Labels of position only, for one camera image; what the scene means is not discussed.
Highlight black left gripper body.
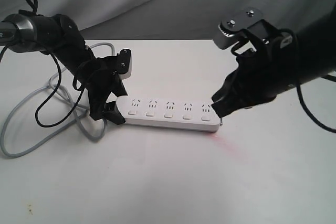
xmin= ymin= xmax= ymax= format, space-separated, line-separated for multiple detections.
xmin=76 ymin=56 xmax=117 ymax=105

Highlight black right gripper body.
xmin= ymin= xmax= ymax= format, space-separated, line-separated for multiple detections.
xmin=228 ymin=29 xmax=299 ymax=105

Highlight white five-outlet power strip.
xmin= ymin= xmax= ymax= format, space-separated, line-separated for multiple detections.
xmin=116 ymin=96 xmax=222 ymax=132

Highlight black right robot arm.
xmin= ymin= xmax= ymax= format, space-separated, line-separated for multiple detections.
xmin=212 ymin=13 xmax=335 ymax=118

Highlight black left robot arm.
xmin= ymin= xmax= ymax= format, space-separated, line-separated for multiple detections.
xmin=1 ymin=13 xmax=132 ymax=125

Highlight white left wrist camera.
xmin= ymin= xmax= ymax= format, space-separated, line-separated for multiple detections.
xmin=115 ymin=49 xmax=132 ymax=80

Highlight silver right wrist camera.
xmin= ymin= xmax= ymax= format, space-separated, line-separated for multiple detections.
xmin=213 ymin=7 xmax=263 ymax=50

